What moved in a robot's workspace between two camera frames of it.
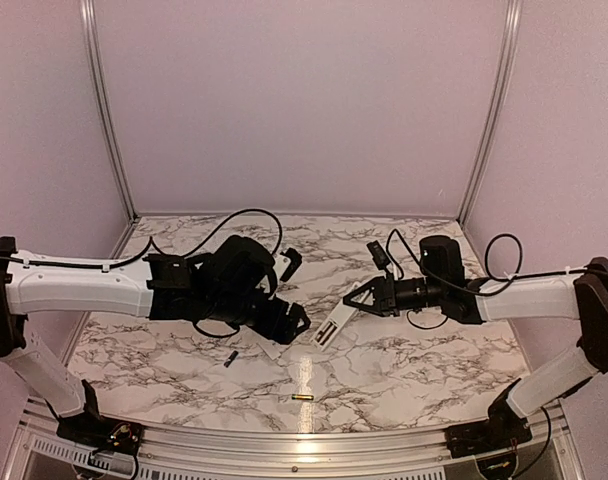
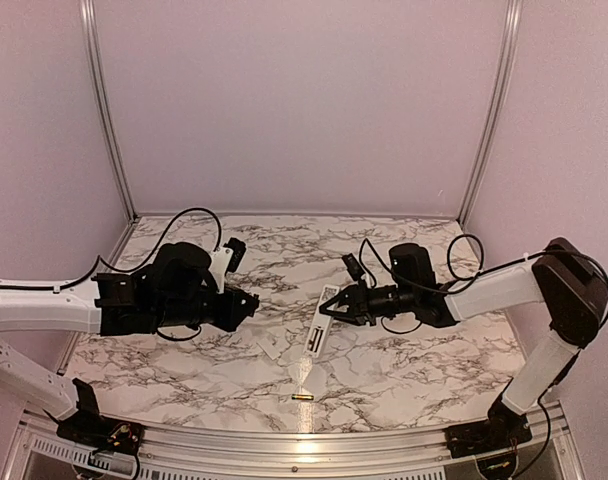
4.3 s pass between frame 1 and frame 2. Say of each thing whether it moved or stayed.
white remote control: moved
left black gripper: moved
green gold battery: stayed
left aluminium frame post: stayed
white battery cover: stayed
